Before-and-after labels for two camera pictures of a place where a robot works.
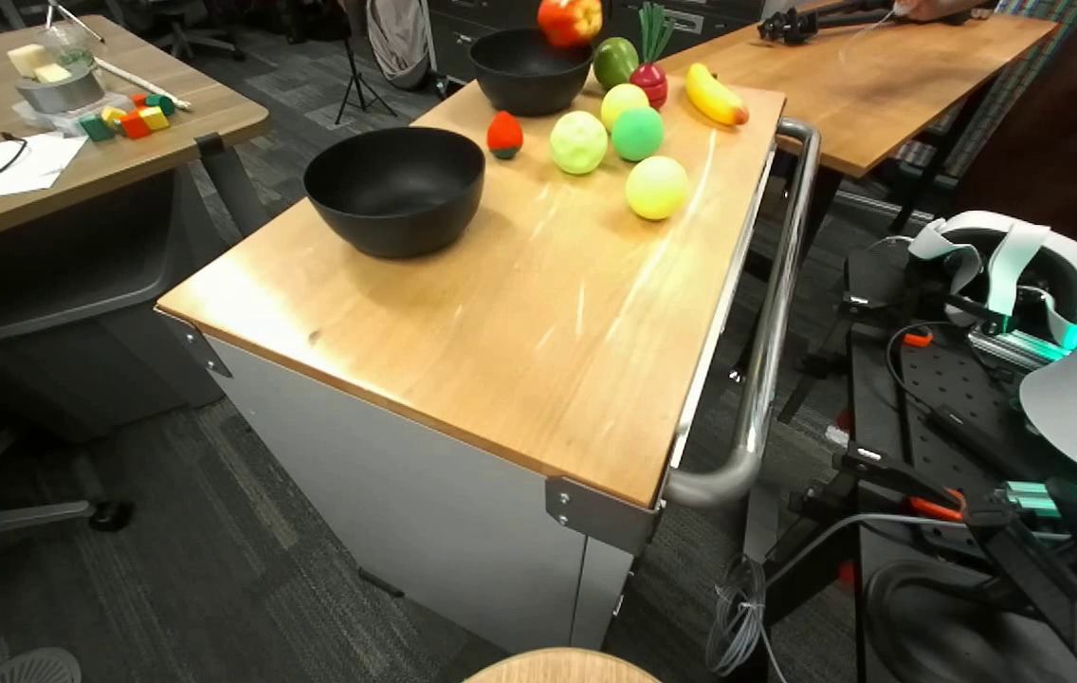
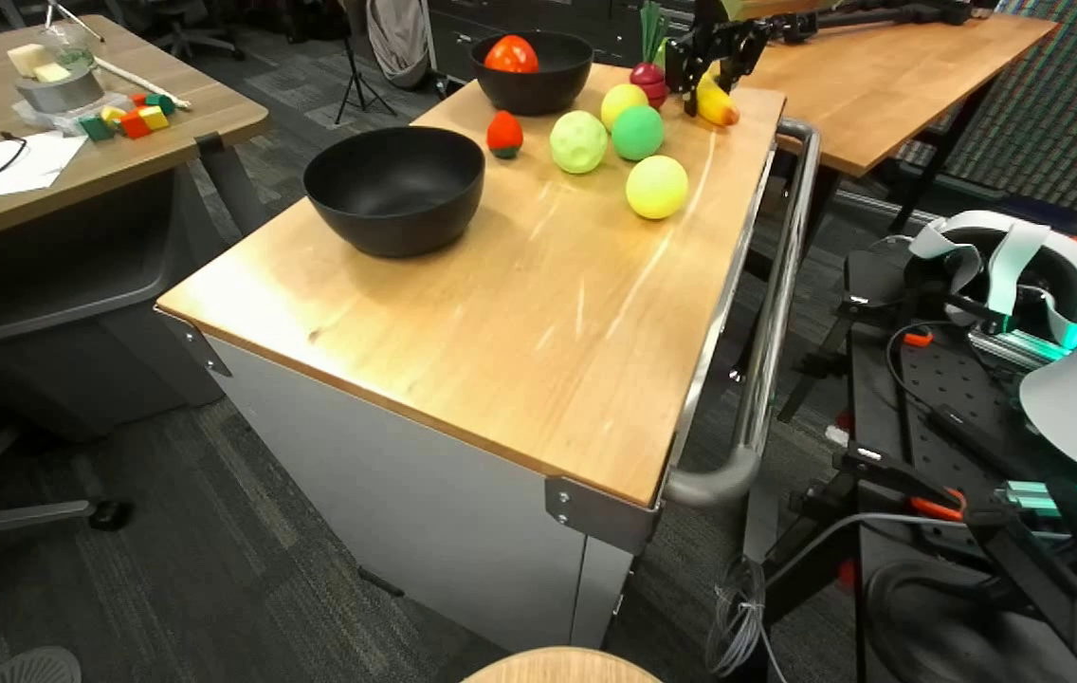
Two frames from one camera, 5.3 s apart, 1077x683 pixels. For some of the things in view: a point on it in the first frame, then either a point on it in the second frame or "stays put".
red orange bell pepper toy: (571, 24) -> (508, 54)
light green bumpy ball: (579, 140) stays put
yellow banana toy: (714, 94) stays put
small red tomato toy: (506, 135) stays put
